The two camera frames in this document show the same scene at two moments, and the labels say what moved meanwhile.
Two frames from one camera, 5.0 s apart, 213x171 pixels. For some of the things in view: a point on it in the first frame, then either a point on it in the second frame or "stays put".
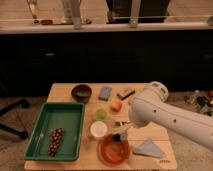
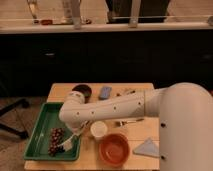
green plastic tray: (56, 115) stays put
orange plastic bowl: (112, 151) stays put
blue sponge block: (104, 94) stays put
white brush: (118, 136) → (67, 144)
